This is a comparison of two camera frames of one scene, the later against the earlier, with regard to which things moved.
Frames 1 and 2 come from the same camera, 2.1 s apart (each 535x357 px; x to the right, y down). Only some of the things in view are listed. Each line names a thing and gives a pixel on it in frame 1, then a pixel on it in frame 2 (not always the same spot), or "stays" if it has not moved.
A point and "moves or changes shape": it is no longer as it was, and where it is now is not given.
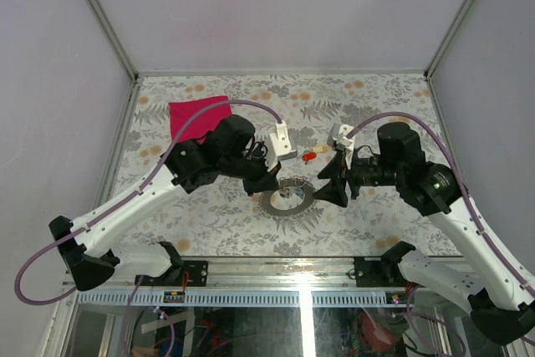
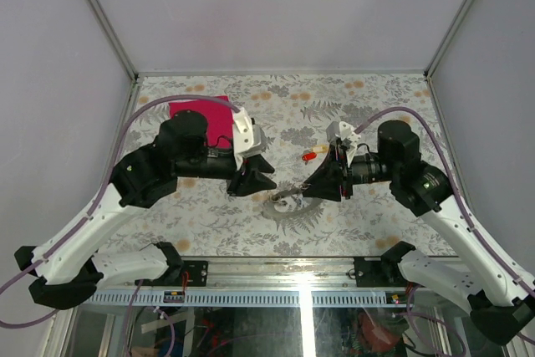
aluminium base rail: x=258 y=274 stays
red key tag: x=308 y=155 stays
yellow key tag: x=320 y=148 stays
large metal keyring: x=299 y=183 moves or changes shape
